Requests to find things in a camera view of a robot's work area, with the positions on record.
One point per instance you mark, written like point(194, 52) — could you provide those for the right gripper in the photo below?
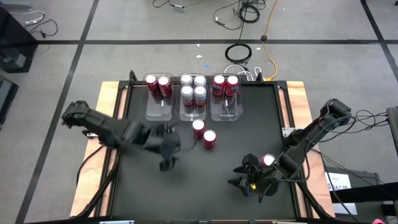
point(264, 180)

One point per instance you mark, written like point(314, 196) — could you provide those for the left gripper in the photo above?
point(163, 140)

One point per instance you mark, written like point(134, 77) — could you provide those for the red Coke can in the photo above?
point(198, 124)
point(232, 80)
point(219, 79)

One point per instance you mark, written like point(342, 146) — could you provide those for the clear plastic bin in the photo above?
point(186, 113)
point(158, 110)
point(227, 112)

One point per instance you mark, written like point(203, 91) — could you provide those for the dark red soda can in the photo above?
point(151, 79)
point(163, 81)

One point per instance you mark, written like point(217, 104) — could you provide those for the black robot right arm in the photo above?
point(311, 135)

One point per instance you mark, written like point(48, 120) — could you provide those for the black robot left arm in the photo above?
point(102, 124)

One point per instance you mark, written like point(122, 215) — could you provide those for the white paper sign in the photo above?
point(337, 180)

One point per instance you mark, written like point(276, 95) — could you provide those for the dark grey box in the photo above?
point(363, 177)

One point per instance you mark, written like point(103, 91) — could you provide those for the black bar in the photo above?
point(373, 191)

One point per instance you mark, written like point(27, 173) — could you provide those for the pink object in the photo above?
point(378, 221)

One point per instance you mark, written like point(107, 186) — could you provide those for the grey adapter box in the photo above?
point(179, 8)

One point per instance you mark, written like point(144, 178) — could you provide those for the dark grey case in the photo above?
point(6, 99)

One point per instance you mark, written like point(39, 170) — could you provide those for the black cabinet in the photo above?
point(12, 37)

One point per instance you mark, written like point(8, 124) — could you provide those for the silver mounting bracket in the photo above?
point(92, 135)
point(285, 132)

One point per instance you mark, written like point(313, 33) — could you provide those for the black table frame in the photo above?
point(133, 83)

